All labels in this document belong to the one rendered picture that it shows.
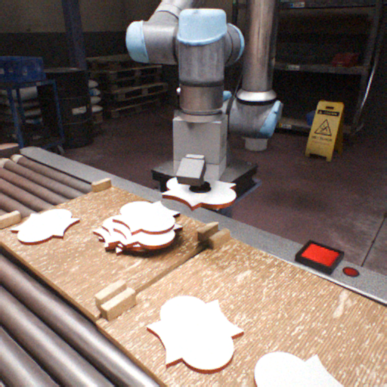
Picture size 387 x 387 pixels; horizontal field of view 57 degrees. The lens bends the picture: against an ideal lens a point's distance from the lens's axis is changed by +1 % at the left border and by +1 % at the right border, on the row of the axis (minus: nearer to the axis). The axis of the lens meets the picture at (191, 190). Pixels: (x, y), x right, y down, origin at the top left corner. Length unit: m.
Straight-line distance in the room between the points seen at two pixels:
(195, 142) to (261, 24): 0.48
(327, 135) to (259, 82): 3.17
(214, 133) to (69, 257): 0.40
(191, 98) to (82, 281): 0.39
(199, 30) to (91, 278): 0.47
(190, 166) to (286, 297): 0.28
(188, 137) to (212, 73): 0.11
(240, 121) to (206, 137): 0.47
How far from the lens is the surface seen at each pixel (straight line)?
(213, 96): 0.60
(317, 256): 0.80
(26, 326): 0.69
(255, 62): 1.04
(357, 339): 0.64
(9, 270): 0.82
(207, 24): 0.59
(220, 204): 0.63
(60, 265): 0.77
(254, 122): 1.07
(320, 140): 4.21
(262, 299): 0.66
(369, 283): 0.79
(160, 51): 0.72
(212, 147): 0.61
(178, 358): 0.55
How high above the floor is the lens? 1.37
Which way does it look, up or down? 25 degrees down
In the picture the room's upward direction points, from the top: straight up
